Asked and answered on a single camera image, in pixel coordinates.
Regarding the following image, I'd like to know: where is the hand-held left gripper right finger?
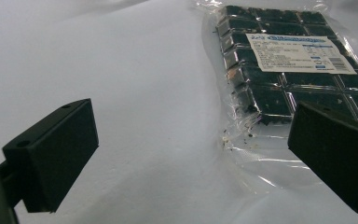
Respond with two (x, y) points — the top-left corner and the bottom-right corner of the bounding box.
(287, 101), (358, 215)

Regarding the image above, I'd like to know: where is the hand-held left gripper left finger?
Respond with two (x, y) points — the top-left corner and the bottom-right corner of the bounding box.
(0, 98), (100, 214)

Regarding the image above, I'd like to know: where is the clear bag of dark blocks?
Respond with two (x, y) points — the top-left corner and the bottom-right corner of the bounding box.
(194, 0), (358, 200)

